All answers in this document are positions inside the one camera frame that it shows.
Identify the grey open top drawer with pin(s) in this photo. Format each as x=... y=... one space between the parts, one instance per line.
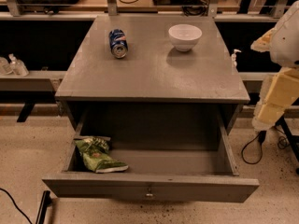
x=198 y=166

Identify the white ceramic bowl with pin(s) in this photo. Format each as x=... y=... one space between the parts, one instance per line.
x=184 y=36

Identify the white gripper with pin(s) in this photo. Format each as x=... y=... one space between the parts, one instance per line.
x=287 y=42

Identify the metal drawer knob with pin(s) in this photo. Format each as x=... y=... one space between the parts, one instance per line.
x=149 y=193

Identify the grey cabinet counter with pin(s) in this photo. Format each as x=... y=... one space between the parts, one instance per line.
x=152 y=69

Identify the black stand leg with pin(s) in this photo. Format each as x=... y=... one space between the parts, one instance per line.
x=43 y=207

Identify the green jalapeno chip bag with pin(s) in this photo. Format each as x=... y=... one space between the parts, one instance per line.
x=94 y=152

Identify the blue soda can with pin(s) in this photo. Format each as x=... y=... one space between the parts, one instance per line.
x=118 y=43

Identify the white pump dispenser bottle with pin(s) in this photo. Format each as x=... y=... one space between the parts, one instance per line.
x=234 y=56

